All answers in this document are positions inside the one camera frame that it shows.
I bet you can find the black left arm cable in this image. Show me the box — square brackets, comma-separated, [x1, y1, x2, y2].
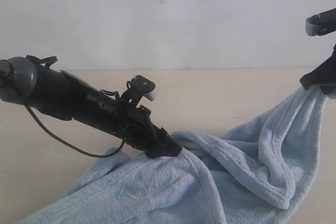
[25, 104, 125, 158]

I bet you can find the light blue fleece towel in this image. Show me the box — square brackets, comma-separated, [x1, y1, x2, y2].
[23, 87, 328, 223]

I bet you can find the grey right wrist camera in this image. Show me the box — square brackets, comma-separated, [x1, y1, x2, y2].
[305, 8, 335, 37]

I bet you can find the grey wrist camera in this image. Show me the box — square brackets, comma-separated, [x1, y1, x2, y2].
[305, 8, 335, 37]
[122, 75, 158, 107]

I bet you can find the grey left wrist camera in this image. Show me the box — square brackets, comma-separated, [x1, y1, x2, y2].
[122, 75, 158, 107]

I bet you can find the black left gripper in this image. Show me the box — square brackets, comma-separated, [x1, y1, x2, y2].
[73, 92, 182, 159]

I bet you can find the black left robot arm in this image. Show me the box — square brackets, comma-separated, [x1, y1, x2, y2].
[1, 56, 182, 159]

